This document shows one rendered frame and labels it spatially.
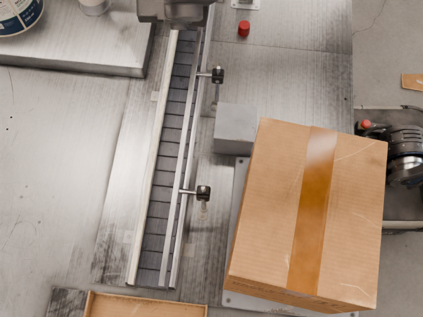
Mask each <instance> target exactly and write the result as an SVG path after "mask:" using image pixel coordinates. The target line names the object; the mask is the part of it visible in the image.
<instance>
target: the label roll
mask: <svg viewBox="0 0 423 317"><path fill-rule="evenodd" d="M43 9H44V0H0V37H6V36H13V35H17V34H20V33H22V32H24V31H26V30H28V29H29V28H31V27H32V26H33V25H34V24H35V23H36V22H37V21H38V20H39V19H40V17H41V15H42V13H43Z"/></svg>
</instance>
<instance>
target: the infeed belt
mask: <svg viewBox="0 0 423 317"><path fill-rule="evenodd" d="M197 30H198V27H192V26H189V27H188V28H187V30H179V33H178V40H177V44H176V51H175V55H174V62H173V66H172V72H171V80H170V84H169V90H168V95H167V101H166V108H165V113H164V119H163V124H162V130H161V137H160V142H159V148H158V152H157V159H156V163H155V170H154V177H153V181H152V188H151V192H150V199H149V206H148V210H147V217H146V221H145V228H144V235H143V239H142V246H141V250H140V257H139V261H138V268H137V275H136V279H135V285H134V286H145V287H155V288H161V289H169V280H170V275H171V272H170V271H171V267H172V258H173V253H174V245H175V240H176V237H175V236H176V232H177V227H178V219H179V210H180V204H181V197H182V194H178V202H177V206H176V215H175V220H174V228H173V233H172V241H171V249H170V254H169V262H168V266H167V275H166V283H165V286H159V285H158V284H159V276H160V272H161V264H162V256H163V251H164V244H165V239H166V231H167V223H168V219H169V211H170V206H171V198H172V190H173V186H174V178H175V173H176V166H177V161H178V153H179V146H180V141H181V133H182V129H183V120H184V112H185V108H186V100H187V95H188V87H189V80H190V75H191V68H192V63H193V55H194V50H195V43H196V35H197ZM205 31H206V27H203V31H202V36H201V45H200V52H199V57H198V66H197V70H196V71H197V72H199V71H200V66H201V58H202V53H203V44H204V39H205ZM198 79H199V77H196V79H195V87H194V91H193V100H192V105H191V112H190V117H189V126H188V134H187V139H186V146H185V151H184V160H183V168H182V172H181V181H180V185H179V188H183V184H184V175H185V170H186V162H187V158H188V149H189V141H190V136H191V127H192V122H193V114H194V109H195V101H196V92H197V88H198Z"/></svg>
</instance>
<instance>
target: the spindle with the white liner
mask: <svg viewBox="0 0 423 317"><path fill-rule="evenodd" d="M78 1H79V5H80V8H81V10H82V11H83V12H84V13H86V14H88V15H91V16H97V15H101V14H103V13H105V12H107V10H109V8H110V6H111V0H78Z"/></svg>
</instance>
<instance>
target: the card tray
mask: <svg viewBox="0 0 423 317"><path fill-rule="evenodd" d="M207 309H208V305H207V304H206V305H203V304H193V303H182V302H176V301H166V300H160V299H150V298H140V297H134V296H124V295H118V294H108V293H102V292H93V291H89V292H88V296H87V301H86V307H85V310H84V316H83V317H206V316H207Z"/></svg>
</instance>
